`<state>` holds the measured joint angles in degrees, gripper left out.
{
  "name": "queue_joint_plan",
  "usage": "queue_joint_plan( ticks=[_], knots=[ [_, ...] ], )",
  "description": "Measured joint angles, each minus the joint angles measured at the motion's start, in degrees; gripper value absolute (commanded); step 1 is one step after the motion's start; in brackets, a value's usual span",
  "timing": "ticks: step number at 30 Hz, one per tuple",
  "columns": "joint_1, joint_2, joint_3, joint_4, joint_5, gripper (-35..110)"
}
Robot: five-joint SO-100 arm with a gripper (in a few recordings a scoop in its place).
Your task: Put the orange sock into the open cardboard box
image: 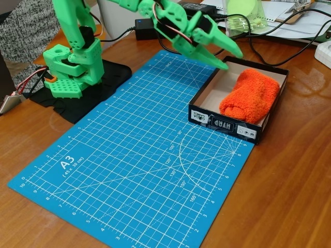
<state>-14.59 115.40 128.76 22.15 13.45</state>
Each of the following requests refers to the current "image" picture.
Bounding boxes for orange fluffy sock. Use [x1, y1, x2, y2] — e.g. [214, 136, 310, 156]
[219, 68, 281, 125]

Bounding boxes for flat black power adapter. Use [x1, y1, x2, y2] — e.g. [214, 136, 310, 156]
[178, 0, 217, 17]

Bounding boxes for black power adapter blue light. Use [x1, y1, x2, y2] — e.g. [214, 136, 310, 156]
[134, 18, 166, 41]

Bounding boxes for black cardboard box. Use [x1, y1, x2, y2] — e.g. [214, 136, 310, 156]
[188, 55, 290, 145]

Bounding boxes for brown clipboard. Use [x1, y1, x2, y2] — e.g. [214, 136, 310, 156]
[275, 0, 315, 24]

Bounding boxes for white paper sheets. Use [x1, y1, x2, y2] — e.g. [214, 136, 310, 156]
[199, 0, 331, 47]

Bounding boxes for white power strip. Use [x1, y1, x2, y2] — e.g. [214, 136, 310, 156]
[314, 41, 331, 69]

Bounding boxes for blue A3 cutting mat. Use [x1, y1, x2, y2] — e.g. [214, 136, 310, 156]
[7, 49, 255, 248]

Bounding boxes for grey speckled fabric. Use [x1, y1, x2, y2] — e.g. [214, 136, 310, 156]
[0, 0, 62, 91]

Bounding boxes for silver controller board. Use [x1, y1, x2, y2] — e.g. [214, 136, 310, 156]
[0, 94, 27, 115]

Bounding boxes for thin black power cable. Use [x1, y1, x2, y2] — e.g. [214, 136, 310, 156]
[99, 25, 137, 42]

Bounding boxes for long looping black cable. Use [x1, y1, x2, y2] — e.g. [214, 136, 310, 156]
[156, 8, 331, 57]

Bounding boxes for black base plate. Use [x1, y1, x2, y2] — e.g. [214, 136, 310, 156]
[28, 58, 132, 125]

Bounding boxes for red and black wires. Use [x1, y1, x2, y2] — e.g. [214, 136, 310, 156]
[15, 66, 50, 97]

